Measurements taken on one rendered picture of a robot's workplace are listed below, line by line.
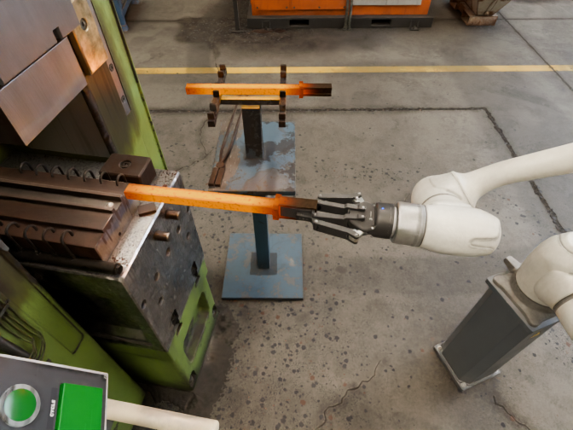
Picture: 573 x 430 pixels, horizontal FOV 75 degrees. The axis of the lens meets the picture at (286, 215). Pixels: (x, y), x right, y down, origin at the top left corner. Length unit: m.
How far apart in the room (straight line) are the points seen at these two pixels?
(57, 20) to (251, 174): 0.74
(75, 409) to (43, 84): 0.54
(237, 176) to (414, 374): 1.14
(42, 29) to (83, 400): 0.62
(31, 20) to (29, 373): 0.55
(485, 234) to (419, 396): 1.11
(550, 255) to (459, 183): 0.41
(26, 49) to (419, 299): 1.78
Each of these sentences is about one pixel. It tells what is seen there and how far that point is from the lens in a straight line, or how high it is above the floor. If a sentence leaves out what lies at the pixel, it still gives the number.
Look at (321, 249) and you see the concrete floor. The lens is 2.06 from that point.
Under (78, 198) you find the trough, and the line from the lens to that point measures 1.07.
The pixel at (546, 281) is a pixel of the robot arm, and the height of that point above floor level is 0.77.
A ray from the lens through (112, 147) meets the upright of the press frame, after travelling 1.23.
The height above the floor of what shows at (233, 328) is 0.00.
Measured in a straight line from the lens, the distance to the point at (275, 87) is 1.25.
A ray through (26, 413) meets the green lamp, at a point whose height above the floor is 1.08.
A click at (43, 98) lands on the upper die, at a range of 0.80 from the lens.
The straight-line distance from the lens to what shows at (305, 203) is 0.79.
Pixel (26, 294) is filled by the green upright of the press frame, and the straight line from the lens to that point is 1.05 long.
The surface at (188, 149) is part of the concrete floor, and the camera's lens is 2.72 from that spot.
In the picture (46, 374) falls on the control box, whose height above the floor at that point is 1.06.
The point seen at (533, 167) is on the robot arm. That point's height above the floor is 1.15.
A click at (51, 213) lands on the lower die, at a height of 0.99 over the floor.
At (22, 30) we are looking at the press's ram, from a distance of 0.77.
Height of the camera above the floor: 1.67
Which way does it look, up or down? 49 degrees down
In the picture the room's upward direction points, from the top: straight up
